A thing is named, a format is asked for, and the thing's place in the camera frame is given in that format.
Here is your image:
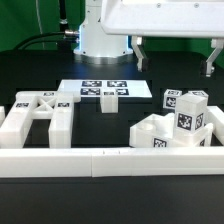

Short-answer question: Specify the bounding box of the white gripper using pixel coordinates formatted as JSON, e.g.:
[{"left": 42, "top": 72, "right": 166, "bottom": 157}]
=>
[{"left": 101, "top": 0, "right": 224, "bottom": 72}]

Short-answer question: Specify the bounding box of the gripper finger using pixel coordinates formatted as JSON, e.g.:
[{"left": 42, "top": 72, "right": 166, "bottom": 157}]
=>
[{"left": 200, "top": 38, "right": 224, "bottom": 77}]

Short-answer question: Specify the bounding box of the white chair seat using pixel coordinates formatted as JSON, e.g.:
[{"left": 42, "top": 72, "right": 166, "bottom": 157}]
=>
[{"left": 129, "top": 113, "right": 214, "bottom": 148}]

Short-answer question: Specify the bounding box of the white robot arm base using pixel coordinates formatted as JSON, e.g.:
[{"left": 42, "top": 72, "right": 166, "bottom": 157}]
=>
[{"left": 74, "top": 0, "right": 133, "bottom": 65}]

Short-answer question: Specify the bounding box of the white tagged nut cube right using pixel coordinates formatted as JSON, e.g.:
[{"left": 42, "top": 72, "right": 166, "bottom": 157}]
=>
[{"left": 188, "top": 90, "right": 209, "bottom": 99}]

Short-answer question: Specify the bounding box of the white tagged nut cube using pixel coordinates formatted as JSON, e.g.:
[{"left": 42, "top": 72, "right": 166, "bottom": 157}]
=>
[
  {"left": 163, "top": 89, "right": 182, "bottom": 109},
  {"left": 188, "top": 90, "right": 209, "bottom": 99}
]

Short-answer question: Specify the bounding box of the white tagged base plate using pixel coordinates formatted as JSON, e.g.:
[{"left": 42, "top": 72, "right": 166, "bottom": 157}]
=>
[{"left": 58, "top": 79, "right": 152, "bottom": 98}]

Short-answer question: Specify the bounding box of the black cable bundle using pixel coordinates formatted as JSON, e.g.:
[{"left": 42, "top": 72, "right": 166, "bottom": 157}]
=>
[{"left": 13, "top": 29, "right": 81, "bottom": 52}]

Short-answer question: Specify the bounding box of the white chair back frame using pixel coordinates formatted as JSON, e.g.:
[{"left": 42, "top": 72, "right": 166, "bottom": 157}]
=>
[{"left": 0, "top": 91, "right": 81, "bottom": 149}]

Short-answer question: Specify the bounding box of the white U-shaped fence wall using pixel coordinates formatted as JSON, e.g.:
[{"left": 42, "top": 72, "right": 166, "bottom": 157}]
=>
[{"left": 0, "top": 105, "right": 224, "bottom": 178}]

